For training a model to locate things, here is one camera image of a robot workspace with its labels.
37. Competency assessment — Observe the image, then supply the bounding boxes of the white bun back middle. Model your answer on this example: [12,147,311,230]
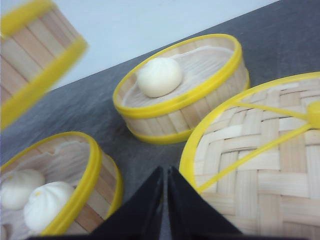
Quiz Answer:
[23,181,74,233]

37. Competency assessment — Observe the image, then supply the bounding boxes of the bamboo steamer drawer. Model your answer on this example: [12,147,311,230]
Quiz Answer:
[0,0,88,130]

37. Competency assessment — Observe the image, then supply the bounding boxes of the white bun single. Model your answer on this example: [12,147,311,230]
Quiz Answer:
[136,57,183,98]

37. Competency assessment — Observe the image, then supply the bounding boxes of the white bun back left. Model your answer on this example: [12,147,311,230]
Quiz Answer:
[0,168,46,210]

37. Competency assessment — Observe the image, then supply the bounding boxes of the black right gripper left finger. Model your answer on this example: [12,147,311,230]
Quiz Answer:
[29,167,164,240]

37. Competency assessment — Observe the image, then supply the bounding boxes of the white liner cloth single bun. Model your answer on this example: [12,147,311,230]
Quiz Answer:
[122,46,233,108]

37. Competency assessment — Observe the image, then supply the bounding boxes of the white liner cloth two buns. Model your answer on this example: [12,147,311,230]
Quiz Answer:
[0,140,90,240]

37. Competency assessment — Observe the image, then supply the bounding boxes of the woven bamboo steamer lid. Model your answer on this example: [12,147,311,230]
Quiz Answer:
[179,72,320,240]

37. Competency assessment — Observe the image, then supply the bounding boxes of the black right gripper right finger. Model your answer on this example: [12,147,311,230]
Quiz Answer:
[167,166,244,240]

